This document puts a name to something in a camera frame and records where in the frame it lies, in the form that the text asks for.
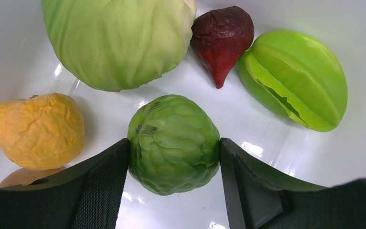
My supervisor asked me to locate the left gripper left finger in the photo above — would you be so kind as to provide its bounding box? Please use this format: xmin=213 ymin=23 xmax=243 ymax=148
xmin=0 ymin=138 xmax=130 ymax=229

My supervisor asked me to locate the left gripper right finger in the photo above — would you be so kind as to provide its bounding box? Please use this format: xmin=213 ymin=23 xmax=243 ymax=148
xmin=219 ymin=138 xmax=366 ymax=229

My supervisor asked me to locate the orange wrinkled fruit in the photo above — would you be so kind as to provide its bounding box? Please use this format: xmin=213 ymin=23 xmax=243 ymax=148
xmin=0 ymin=93 xmax=85 ymax=170

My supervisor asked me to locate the green custard apple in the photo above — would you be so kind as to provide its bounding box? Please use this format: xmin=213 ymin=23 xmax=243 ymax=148
xmin=127 ymin=94 xmax=220 ymax=196

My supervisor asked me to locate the brown round fruit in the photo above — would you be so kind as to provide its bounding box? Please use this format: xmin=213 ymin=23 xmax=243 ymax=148
xmin=0 ymin=167 xmax=66 ymax=188

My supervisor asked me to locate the green star fruit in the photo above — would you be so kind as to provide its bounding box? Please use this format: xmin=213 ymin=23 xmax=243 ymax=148
xmin=238 ymin=30 xmax=348 ymax=132

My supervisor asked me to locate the white plastic bin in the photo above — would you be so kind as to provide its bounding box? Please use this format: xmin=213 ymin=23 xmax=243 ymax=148
xmin=0 ymin=0 xmax=366 ymax=229

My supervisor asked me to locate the green cabbage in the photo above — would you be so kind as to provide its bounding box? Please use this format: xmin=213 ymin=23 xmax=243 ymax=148
xmin=41 ymin=0 xmax=197 ymax=92

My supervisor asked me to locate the dark red fig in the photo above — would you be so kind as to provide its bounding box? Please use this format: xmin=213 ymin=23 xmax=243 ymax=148
xmin=190 ymin=6 xmax=254 ymax=89

